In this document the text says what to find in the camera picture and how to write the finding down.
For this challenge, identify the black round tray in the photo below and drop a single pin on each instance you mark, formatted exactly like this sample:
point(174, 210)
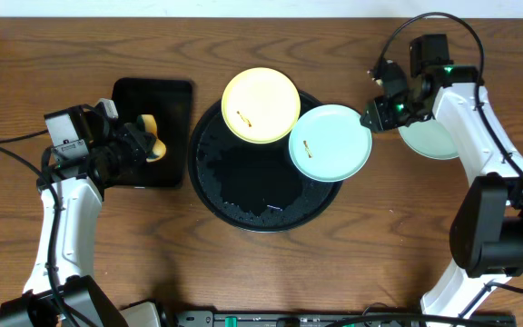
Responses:
point(255, 187)

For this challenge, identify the black rectangular tray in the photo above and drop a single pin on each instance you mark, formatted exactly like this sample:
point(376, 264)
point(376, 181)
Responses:
point(170, 103)

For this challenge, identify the mint plate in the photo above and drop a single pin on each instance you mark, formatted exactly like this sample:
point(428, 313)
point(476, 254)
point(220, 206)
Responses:
point(329, 144)
point(429, 139)

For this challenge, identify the green and yellow sponge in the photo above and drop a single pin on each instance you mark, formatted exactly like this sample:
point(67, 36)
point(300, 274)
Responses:
point(147, 123)

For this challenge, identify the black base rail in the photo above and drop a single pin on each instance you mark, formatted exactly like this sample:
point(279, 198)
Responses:
point(202, 318)

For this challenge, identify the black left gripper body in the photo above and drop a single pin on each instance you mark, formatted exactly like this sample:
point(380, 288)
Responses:
point(135, 141)

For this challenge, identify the yellow plate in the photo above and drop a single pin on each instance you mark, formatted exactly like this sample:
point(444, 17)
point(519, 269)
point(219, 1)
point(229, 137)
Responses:
point(260, 105)

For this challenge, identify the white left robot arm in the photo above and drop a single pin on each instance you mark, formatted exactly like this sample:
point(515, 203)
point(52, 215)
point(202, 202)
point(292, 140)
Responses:
point(61, 289)

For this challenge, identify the mint plate front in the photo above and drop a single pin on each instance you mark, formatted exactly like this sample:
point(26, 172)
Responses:
point(429, 139)

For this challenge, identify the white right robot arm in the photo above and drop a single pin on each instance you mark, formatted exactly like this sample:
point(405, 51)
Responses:
point(486, 236)

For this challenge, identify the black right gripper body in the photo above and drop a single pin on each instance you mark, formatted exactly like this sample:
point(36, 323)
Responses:
point(394, 112)

